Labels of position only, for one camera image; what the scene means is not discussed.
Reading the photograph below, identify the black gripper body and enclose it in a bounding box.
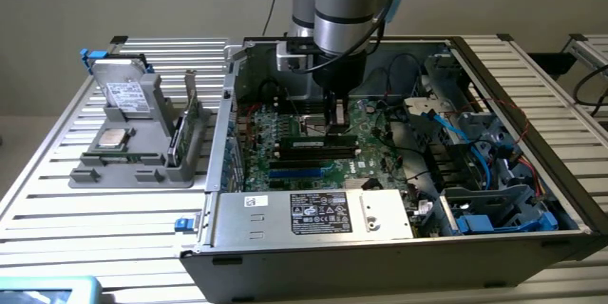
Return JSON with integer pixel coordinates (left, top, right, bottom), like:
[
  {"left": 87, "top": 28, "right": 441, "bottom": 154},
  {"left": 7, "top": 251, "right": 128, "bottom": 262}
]
[{"left": 311, "top": 48, "right": 368, "bottom": 99}]

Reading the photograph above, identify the green RAM stick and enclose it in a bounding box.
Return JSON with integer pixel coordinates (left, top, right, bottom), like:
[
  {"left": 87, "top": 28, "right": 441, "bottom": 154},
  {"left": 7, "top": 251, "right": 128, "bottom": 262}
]
[{"left": 281, "top": 134, "right": 359, "bottom": 150}]

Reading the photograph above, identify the black RAM slot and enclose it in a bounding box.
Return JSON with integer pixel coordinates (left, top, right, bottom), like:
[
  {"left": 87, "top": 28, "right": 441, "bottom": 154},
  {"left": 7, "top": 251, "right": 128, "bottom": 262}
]
[
  {"left": 276, "top": 149, "right": 360, "bottom": 163},
  {"left": 277, "top": 143, "right": 359, "bottom": 157}
]

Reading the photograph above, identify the CPU socket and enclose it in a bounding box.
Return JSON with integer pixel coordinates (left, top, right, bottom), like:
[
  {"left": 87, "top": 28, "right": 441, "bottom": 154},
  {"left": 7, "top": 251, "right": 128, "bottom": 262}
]
[{"left": 289, "top": 112, "right": 333, "bottom": 136}]

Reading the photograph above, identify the green motherboard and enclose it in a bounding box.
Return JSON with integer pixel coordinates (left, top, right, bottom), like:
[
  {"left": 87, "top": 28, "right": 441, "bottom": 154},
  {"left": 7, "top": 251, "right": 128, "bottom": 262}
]
[{"left": 236, "top": 98, "right": 413, "bottom": 192}]

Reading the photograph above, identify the black expansion slot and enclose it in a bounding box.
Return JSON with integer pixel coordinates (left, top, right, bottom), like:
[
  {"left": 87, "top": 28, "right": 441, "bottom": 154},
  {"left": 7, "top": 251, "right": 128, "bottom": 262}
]
[{"left": 268, "top": 158, "right": 336, "bottom": 172}]

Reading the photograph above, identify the open black PC case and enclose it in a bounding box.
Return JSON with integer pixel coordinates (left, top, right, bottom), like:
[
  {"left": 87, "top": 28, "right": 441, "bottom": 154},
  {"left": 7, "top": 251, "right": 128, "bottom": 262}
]
[{"left": 177, "top": 35, "right": 608, "bottom": 304}]

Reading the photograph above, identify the blue expansion slot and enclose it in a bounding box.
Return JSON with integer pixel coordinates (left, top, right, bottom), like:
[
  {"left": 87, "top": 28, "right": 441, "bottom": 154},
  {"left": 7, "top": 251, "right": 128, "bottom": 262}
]
[{"left": 268, "top": 167, "right": 327, "bottom": 179}]

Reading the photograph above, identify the silver power supply unit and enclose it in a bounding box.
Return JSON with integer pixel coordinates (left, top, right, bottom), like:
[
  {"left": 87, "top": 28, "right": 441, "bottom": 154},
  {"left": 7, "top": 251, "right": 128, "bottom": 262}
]
[{"left": 208, "top": 189, "right": 415, "bottom": 246}]

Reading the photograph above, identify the grey disk bay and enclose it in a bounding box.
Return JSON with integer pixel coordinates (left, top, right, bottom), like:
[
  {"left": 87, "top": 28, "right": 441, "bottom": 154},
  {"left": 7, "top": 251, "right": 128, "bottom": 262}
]
[{"left": 427, "top": 111, "right": 557, "bottom": 237}]

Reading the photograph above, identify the grey parts rack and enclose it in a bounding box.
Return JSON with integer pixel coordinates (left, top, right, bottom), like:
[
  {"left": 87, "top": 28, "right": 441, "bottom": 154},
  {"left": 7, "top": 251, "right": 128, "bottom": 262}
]
[{"left": 68, "top": 73, "right": 213, "bottom": 189}]

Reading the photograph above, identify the blue case latch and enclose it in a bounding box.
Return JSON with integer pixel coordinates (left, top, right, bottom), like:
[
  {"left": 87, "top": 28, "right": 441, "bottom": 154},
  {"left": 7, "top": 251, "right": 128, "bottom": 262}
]
[{"left": 173, "top": 212, "right": 201, "bottom": 234}]

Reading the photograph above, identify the silver hard disk drive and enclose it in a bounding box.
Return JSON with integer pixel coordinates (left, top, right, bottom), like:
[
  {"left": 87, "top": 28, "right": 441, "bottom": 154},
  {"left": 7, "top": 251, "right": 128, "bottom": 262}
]
[{"left": 91, "top": 55, "right": 148, "bottom": 114}]

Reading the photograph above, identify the silver CPU chip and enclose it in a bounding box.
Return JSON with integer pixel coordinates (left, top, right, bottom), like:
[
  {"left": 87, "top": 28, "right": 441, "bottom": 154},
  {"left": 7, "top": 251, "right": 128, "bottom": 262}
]
[{"left": 96, "top": 128, "right": 131, "bottom": 148}]

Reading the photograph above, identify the blue disk caddy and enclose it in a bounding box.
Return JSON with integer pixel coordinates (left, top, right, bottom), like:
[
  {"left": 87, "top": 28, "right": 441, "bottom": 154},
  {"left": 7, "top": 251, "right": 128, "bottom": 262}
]
[{"left": 77, "top": 47, "right": 153, "bottom": 77}]

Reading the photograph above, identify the teal plastic bin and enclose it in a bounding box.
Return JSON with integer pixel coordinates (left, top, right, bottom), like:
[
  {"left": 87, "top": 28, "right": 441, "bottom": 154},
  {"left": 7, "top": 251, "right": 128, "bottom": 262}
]
[{"left": 0, "top": 276, "right": 104, "bottom": 304}]

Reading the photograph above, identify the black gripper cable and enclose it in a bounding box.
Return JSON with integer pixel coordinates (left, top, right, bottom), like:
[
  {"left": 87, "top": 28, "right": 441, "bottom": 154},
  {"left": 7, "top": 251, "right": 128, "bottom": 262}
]
[{"left": 291, "top": 0, "right": 400, "bottom": 73}]

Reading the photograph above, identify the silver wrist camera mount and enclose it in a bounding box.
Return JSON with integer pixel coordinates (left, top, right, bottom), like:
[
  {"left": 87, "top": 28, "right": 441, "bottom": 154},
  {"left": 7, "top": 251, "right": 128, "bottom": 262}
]
[{"left": 273, "top": 42, "right": 319, "bottom": 71}]

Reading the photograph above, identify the black internal wire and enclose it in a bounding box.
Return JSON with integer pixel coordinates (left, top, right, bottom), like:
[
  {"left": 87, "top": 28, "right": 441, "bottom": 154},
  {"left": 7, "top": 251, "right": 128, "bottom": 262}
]
[{"left": 369, "top": 53, "right": 424, "bottom": 112}]

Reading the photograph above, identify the blue SATA wire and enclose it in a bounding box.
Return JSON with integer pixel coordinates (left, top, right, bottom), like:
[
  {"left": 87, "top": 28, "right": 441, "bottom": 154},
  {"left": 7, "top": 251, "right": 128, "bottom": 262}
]
[{"left": 424, "top": 111, "right": 509, "bottom": 191}]

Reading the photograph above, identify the graphics card with metal bracket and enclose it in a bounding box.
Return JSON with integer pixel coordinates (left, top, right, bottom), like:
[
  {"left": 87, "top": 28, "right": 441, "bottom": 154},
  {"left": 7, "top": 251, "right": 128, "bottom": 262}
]
[{"left": 167, "top": 69, "right": 203, "bottom": 168}]

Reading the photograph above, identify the red thin wire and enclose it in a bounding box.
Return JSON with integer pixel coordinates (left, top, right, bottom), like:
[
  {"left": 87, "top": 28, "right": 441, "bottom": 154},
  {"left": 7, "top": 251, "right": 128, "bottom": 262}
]
[{"left": 467, "top": 92, "right": 531, "bottom": 141}]

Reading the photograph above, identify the black cable loop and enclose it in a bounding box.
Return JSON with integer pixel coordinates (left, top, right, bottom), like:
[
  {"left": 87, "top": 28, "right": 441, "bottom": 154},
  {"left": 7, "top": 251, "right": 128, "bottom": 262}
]
[{"left": 572, "top": 63, "right": 608, "bottom": 108}]

